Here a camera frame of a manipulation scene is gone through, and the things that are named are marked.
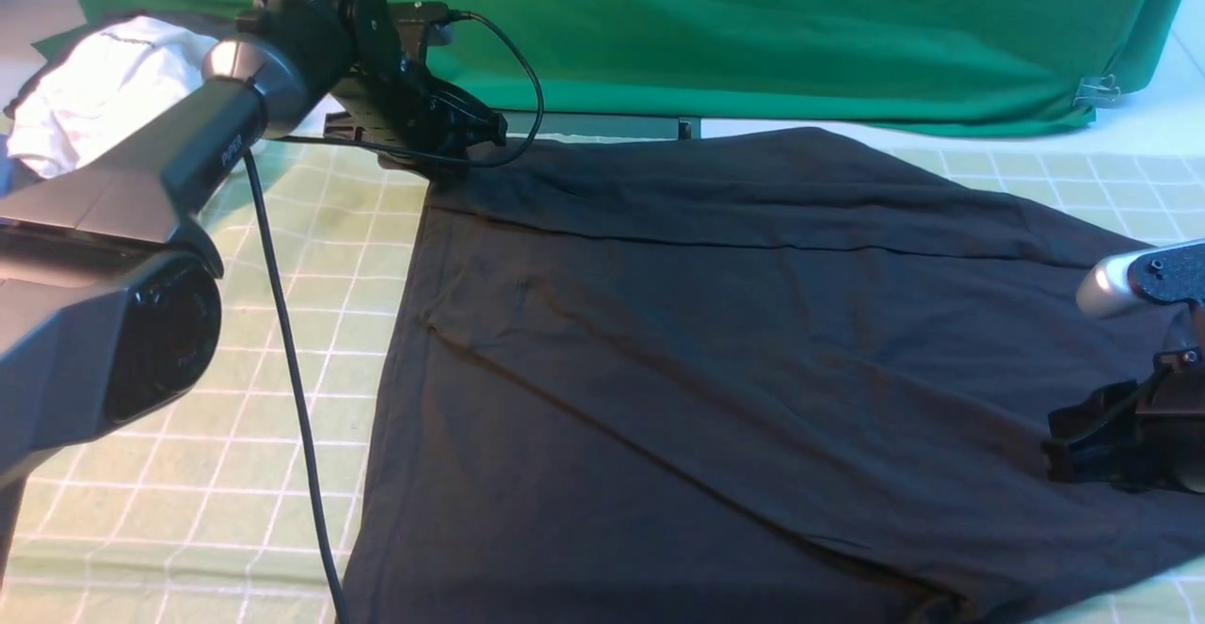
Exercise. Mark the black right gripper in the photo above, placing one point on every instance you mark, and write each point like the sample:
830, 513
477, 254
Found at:
1135, 435

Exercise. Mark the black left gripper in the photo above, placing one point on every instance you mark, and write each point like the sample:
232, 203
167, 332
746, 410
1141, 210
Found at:
410, 118

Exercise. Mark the dark gray long-sleeve shirt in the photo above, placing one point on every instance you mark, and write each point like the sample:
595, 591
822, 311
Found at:
779, 378

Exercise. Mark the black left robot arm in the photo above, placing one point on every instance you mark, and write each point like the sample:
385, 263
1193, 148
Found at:
109, 306

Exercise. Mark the white crumpled shirt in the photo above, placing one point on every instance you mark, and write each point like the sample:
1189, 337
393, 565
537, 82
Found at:
111, 83

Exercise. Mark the dark garment under white shirt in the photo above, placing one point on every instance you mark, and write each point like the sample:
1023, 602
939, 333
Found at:
56, 48

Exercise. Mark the dark green metal bar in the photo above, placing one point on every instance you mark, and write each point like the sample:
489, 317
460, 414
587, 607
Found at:
604, 128

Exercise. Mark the silver binder clip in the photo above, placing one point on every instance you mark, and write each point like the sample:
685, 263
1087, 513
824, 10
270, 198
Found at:
1094, 91

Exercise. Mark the green backdrop cloth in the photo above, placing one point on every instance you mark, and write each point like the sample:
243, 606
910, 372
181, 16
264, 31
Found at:
967, 68

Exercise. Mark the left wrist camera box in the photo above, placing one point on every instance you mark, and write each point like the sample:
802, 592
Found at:
421, 25

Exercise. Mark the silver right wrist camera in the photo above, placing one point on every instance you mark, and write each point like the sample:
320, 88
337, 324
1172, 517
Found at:
1159, 276

